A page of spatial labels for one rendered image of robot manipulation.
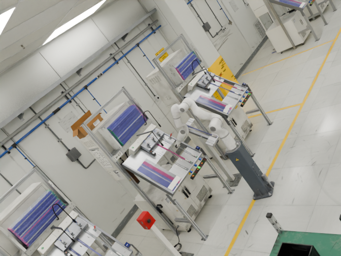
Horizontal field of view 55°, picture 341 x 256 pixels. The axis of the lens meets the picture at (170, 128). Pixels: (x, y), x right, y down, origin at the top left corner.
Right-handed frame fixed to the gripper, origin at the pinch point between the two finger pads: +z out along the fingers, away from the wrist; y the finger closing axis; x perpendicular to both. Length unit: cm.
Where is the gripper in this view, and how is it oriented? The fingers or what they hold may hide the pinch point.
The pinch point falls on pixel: (176, 146)
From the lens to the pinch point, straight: 409.1
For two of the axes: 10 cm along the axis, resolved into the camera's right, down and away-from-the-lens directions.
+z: -2.0, 5.7, 8.0
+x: 8.3, 5.4, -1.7
